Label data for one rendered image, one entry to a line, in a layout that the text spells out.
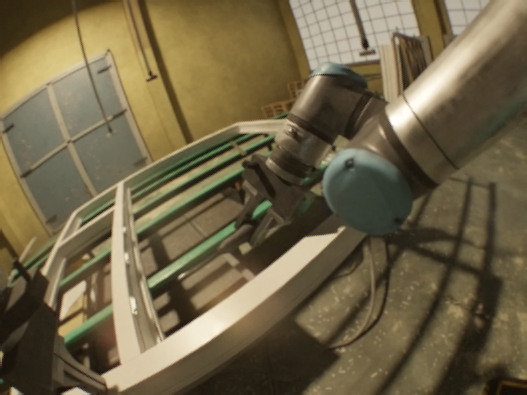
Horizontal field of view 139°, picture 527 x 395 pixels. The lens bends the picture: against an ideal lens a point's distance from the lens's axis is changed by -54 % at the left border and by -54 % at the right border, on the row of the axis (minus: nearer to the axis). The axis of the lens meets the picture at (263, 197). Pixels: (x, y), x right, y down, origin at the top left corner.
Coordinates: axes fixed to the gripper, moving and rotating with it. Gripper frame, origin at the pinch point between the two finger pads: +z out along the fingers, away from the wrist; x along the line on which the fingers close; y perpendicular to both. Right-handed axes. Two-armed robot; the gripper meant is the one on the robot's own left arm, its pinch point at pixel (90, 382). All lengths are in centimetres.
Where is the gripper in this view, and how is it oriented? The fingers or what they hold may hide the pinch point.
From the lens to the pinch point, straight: 38.6
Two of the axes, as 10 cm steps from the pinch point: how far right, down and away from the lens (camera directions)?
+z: 2.8, 8.4, 4.7
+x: 5.8, 2.4, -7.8
